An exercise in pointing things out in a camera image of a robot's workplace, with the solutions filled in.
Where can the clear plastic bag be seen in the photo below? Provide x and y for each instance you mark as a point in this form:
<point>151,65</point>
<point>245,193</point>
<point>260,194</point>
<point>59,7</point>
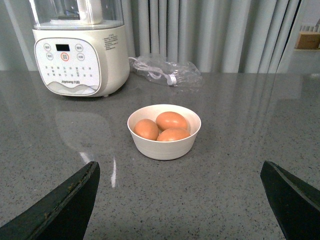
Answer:
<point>157,69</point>

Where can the white round bowl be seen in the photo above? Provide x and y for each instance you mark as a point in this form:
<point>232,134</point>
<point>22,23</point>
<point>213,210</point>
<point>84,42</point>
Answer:
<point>164,150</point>

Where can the brown egg in bowl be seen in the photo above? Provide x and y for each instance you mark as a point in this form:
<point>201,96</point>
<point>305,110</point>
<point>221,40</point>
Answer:
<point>171,119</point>
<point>173,134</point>
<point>147,129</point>

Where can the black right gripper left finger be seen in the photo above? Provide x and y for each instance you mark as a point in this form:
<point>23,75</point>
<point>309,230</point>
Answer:
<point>63,214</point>

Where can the white Joyoung soy milk maker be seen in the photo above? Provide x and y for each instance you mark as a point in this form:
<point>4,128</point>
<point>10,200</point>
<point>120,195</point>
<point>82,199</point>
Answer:
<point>80,46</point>

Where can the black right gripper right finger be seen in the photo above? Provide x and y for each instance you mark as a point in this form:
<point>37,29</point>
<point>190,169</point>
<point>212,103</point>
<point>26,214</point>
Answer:
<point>295,203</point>

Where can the cardboard box on shelf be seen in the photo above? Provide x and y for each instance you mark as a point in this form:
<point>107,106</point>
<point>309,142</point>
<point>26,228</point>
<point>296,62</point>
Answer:
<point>308,40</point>

